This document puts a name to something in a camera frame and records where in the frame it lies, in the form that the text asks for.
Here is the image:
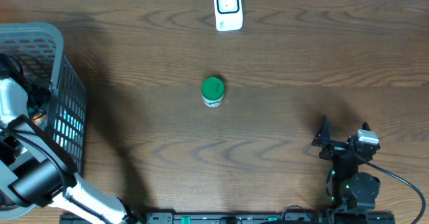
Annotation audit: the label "green lid jar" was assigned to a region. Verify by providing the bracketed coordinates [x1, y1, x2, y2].
[201, 76, 225, 108]

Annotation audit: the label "light blue wipes pack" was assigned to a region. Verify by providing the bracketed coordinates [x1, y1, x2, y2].
[53, 113, 84, 147]

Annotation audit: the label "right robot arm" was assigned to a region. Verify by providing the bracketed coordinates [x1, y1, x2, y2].
[312, 116, 380, 223]

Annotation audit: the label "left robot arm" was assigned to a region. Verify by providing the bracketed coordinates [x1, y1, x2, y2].
[1, 54, 146, 223]

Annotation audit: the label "white barcode scanner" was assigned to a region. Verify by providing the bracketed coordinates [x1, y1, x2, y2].
[213, 0, 243, 32]

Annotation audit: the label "grey plastic basket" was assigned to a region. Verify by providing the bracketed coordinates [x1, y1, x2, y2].
[1, 22, 87, 221]

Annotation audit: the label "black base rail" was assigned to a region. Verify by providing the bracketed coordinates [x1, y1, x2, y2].
[59, 211, 397, 224]

